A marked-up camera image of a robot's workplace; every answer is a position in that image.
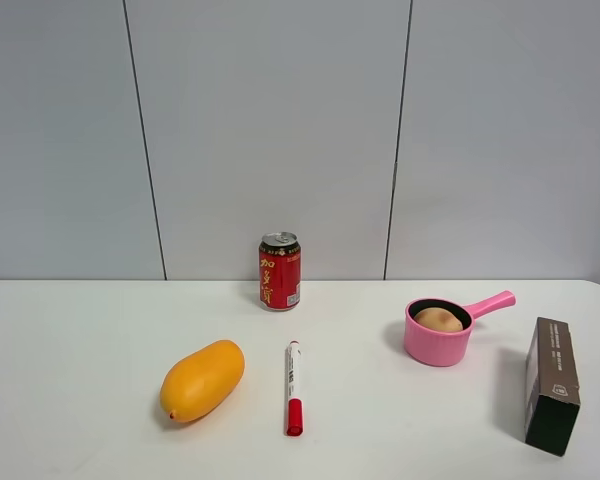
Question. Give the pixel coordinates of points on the beige potato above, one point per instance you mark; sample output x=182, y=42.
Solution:
x=438, y=319

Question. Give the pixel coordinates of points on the red drink can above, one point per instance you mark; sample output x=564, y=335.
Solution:
x=279, y=270

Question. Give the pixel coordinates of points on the red white marker pen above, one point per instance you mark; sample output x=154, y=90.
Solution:
x=294, y=411

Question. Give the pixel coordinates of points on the orange mango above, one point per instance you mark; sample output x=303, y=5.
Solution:
x=200, y=382

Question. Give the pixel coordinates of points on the pink toy saucepan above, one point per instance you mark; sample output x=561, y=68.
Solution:
x=444, y=349

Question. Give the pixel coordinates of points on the brown black carton box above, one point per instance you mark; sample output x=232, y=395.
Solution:
x=552, y=400

